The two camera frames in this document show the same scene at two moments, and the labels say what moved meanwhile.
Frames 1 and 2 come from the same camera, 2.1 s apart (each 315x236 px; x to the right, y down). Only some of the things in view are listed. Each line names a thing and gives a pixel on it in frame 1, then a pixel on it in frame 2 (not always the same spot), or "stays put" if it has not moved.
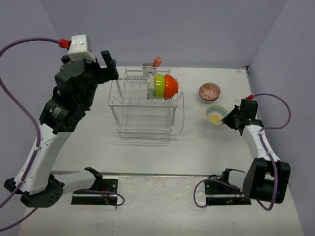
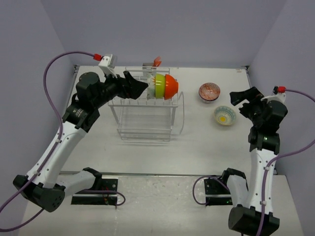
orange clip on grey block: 156,63 stays put
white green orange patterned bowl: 151,86 stays put
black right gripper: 227,119 → 253,95
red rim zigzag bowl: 209,92 stays put
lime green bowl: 160,85 stays put
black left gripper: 109,73 → 134,87
